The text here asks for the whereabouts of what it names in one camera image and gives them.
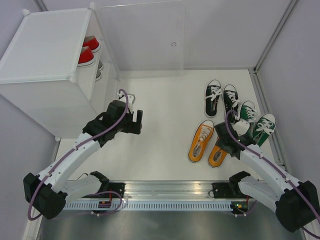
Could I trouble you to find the aluminium corner frame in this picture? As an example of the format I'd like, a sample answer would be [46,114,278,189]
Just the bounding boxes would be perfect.
[33,0,48,12]
[248,0,299,169]

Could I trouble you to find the black sneaker front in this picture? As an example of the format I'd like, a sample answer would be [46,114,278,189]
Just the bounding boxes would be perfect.
[204,79,222,118]

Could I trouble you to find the white slotted cable duct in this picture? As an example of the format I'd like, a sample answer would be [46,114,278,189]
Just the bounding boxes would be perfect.
[64,199,233,212]

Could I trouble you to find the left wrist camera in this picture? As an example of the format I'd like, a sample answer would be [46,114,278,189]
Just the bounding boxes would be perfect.
[117,92,136,114]

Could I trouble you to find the red sneaker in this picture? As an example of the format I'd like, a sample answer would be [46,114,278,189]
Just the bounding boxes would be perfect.
[82,35,101,53]
[77,46,95,68]

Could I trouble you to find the black sneaker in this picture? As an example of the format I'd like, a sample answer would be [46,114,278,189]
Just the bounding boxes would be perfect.
[223,84,240,123]
[204,79,222,118]

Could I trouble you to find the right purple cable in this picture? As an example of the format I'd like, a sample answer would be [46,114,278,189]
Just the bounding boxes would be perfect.
[224,109,320,240]

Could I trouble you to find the orange sneaker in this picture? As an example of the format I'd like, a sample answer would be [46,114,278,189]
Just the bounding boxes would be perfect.
[208,145,228,168]
[187,119,215,163]

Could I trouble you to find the green sneaker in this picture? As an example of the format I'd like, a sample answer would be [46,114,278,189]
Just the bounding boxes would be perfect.
[252,113,276,147]
[235,100,257,125]

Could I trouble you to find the transparent cabinet door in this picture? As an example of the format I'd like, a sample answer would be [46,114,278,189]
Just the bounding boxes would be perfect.
[98,0,186,76]

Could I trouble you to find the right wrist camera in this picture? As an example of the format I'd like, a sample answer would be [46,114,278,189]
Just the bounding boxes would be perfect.
[232,119,250,137]

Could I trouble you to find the white plastic shoe cabinet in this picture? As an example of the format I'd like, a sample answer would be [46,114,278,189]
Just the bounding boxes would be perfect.
[0,7,119,138]

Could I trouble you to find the aluminium corner frame left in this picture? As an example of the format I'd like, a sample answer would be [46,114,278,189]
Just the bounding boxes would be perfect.
[33,0,48,12]

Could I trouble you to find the grey sneaker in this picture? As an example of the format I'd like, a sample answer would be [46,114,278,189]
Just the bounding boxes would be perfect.
[95,69,102,82]
[98,60,104,71]

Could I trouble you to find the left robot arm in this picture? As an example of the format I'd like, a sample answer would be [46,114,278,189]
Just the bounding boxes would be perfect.
[23,94,143,220]

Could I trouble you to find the aluminium corner frame right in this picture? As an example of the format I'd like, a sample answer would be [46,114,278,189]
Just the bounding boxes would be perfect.
[248,0,299,169]

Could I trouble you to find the aluminium mounting rail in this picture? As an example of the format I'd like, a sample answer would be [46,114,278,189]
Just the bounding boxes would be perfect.
[62,180,258,201]

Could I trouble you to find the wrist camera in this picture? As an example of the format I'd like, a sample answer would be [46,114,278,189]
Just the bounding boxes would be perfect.
[232,119,250,137]
[117,92,136,114]

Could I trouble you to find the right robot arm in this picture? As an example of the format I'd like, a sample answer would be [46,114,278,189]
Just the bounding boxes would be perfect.
[214,122,320,233]

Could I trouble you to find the black sneaker back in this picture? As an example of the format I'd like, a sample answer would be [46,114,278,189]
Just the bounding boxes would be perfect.
[223,84,240,123]

